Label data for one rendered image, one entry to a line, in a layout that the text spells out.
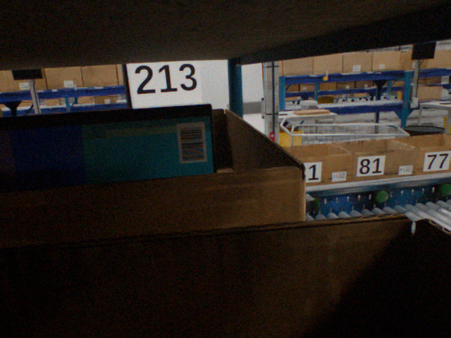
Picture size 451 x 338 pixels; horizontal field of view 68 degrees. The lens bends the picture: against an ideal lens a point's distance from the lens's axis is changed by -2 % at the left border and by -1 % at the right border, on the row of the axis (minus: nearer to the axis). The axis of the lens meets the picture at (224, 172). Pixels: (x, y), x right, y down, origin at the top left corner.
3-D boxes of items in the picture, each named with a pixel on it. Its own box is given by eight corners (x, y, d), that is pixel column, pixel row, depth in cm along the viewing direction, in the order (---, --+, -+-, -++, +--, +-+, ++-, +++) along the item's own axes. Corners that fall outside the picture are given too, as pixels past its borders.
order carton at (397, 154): (351, 183, 185) (352, 153, 180) (327, 169, 212) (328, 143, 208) (415, 177, 190) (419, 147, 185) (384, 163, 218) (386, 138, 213)
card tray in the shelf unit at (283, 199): (308, 296, 25) (312, 166, 22) (-146, 355, 22) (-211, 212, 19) (229, 161, 63) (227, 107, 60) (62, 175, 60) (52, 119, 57)
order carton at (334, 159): (282, 190, 180) (282, 159, 175) (268, 174, 208) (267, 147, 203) (352, 183, 185) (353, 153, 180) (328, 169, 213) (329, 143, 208)
